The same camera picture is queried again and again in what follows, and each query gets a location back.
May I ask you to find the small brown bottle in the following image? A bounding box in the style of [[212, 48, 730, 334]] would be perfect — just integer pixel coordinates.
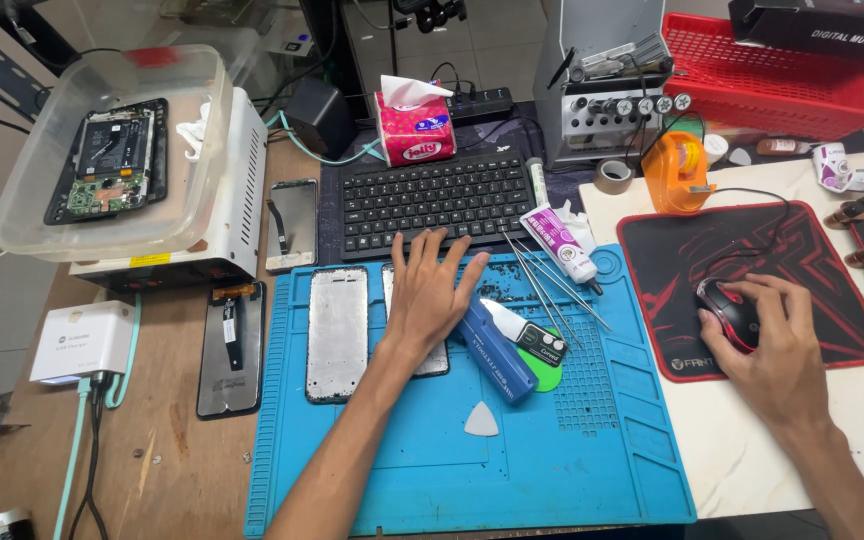
[[755, 137, 813, 158]]

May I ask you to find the brown tape roll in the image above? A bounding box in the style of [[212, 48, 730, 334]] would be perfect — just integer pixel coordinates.
[[593, 158, 635, 197]]

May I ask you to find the black and red computer mouse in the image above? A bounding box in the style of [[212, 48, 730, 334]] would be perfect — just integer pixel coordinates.
[[694, 277, 762, 354]]

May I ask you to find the white pen-shaped tube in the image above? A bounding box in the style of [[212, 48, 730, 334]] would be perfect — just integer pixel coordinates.
[[525, 155, 550, 209]]

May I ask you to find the person's left hand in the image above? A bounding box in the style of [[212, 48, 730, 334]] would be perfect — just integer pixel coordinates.
[[385, 228, 492, 361]]

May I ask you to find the opened phone with circuit board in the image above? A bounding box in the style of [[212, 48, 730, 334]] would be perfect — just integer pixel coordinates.
[[43, 97, 170, 227]]

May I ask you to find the small white tissue scrap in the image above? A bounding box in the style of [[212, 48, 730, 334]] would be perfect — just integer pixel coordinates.
[[554, 198, 599, 258]]

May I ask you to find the white round bottle cap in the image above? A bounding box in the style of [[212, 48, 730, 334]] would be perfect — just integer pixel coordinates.
[[703, 132, 730, 167]]

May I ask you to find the grey phone display panel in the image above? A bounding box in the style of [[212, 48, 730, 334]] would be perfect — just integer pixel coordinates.
[[264, 177, 320, 273]]

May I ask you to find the blue tool case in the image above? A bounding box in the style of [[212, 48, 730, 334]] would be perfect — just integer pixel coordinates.
[[455, 292, 540, 407]]

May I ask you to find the white triangular pick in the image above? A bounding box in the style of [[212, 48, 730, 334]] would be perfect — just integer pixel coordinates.
[[463, 400, 501, 438]]

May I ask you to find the black cardboard box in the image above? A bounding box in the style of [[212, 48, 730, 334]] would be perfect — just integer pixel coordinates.
[[727, 0, 864, 69]]

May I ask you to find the crumpled white tissue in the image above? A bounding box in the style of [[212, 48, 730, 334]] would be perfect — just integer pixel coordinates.
[[174, 100, 213, 163]]

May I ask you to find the black phone display panel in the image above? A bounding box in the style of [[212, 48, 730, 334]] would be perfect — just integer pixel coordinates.
[[195, 280, 267, 420]]

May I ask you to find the red plastic basket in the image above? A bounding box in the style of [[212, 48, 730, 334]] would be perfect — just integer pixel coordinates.
[[660, 12, 864, 143]]

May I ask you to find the silver phone middle frame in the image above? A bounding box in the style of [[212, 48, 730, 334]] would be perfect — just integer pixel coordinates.
[[381, 262, 451, 379], [305, 266, 370, 405]]

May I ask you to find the black computer keyboard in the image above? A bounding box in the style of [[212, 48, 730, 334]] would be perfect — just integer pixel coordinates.
[[339, 146, 537, 263]]

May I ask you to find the black charger cable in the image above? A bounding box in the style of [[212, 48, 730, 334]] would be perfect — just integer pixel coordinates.
[[66, 372, 112, 540]]

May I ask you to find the pink tissue pack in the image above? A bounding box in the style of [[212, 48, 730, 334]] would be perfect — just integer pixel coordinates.
[[373, 75, 458, 168]]

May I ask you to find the green round pry disc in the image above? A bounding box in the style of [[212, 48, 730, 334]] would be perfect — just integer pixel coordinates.
[[516, 326, 565, 394]]

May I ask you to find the white charger box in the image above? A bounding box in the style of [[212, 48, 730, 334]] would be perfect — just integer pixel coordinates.
[[28, 300, 138, 387]]

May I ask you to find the white curved blade card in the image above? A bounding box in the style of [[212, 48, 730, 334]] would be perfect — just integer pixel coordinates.
[[480, 297, 570, 368]]

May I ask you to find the white heating plate machine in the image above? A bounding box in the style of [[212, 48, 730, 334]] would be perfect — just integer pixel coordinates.
[[69, 87, 269, 295]]

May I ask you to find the black and red mouse pad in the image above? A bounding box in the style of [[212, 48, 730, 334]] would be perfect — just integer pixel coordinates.
[[615, 200, 864, 384]]

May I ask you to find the clear plastic container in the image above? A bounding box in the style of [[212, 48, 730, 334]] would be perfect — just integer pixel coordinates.
[[0, 44, 235, 263]]

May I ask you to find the black cube speaker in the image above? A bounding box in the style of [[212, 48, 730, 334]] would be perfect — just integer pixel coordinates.
[[283, 76, 359, 161]]

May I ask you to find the long mint green cable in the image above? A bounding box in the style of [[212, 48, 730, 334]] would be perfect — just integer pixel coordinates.
[[265, 109, 390, 168]]

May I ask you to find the orange tape dispenser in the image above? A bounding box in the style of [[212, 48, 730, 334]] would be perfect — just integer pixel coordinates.
[[641, 130, 718, 216]]

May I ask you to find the blue silicone repair mat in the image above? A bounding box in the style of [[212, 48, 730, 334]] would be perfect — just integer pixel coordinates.
[[244, 243, 698, 540]]

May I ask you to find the grey bench machine with knobs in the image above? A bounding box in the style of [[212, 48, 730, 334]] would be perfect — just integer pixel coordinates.
[[532, 0, 693, 169]]

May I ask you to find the thin metal pry rod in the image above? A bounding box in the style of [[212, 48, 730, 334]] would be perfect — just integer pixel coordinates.
[[502, 229, 577, 351], [513, 238, 614, 333], [510, 247, 585, 348]]

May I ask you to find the white and purple packet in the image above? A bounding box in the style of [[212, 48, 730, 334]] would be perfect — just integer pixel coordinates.
[[811, 141, 864, 195]]

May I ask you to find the black mouse cable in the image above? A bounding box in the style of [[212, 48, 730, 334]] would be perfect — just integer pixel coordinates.
[[690, 186, 792, 283]]

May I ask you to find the white and purple glue tube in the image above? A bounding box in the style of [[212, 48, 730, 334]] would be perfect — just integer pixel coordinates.
[[519, 202, 605, 297]]

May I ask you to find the black hub with ports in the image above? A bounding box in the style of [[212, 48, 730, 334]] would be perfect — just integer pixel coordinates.
[[444, 87, 515, 123]]

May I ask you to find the person's right hand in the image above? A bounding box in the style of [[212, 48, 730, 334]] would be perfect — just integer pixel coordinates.
[[698, 273, 833, 431]]

